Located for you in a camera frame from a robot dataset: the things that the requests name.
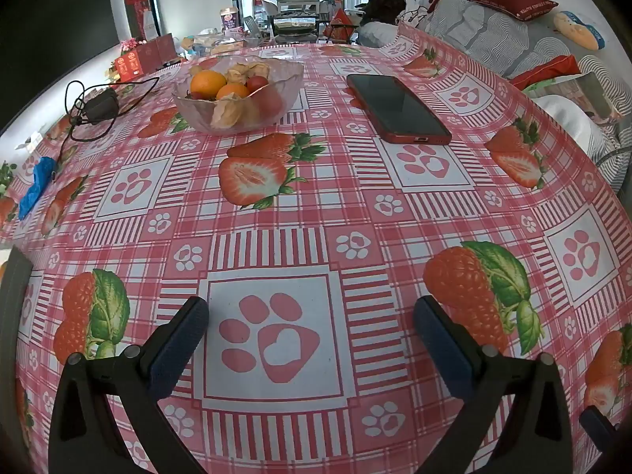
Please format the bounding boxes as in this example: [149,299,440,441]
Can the crumpled blue glove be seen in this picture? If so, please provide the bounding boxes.
[19,156,59,220]

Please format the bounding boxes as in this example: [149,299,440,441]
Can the group of red gift boxes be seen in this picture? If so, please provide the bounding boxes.
[113,34,188,82]

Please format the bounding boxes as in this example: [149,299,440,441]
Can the grey sofa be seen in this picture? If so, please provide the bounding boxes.
[358,0,632,193]

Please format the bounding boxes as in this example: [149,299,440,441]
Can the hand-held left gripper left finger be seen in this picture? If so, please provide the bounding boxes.
[48,296,209,474]

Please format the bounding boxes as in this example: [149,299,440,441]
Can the grey striped blanket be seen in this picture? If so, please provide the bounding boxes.
[590,123,632,193]

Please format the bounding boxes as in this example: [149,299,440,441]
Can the printed cushion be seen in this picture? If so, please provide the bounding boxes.
[523,71,625,124]

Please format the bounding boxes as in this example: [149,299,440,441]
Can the pile of snack packages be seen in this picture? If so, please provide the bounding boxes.
[180,30,248,57]

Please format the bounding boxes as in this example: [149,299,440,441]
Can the orange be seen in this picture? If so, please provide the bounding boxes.
[216,82,249,102]
[190,71,228,101]

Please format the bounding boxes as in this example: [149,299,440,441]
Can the black television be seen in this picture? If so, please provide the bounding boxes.
[0,0,122,124]

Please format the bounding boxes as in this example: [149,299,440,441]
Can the black power adapter with cable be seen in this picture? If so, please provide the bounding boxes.
[64,79,159,143]

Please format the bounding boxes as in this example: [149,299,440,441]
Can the yellow blue plush toy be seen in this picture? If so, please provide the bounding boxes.
[553,10,607,51]

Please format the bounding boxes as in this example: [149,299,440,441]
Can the small white carton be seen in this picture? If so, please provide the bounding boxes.
[15,133,47,154]

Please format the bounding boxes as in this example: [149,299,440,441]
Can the clear bag of fruit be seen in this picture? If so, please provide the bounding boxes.
[172,55,305,135]

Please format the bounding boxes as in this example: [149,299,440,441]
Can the strawberry print tablecloth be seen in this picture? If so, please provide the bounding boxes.
[0,42,632,474]

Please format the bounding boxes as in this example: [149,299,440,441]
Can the smartphone with red case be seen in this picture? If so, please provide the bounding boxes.
[346,74,452,145]

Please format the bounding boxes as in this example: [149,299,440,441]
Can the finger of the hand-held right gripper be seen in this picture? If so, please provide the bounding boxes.
[580,405,619,456]

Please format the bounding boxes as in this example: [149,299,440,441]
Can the red bag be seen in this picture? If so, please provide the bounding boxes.
[323,10,357,43]

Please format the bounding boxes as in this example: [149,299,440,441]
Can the white pillow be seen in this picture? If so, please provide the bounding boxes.
[530,94,606,159]

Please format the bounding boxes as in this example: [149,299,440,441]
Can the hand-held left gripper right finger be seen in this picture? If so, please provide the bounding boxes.
[414,295,574,474]

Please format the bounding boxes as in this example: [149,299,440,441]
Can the red pillow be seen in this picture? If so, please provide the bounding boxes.
[471,0,560,22]

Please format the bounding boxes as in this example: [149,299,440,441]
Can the round dark pan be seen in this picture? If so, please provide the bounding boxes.
[271,17,319,45]

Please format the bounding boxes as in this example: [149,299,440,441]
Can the red cushion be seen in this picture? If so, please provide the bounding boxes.
[508,54,582,90]

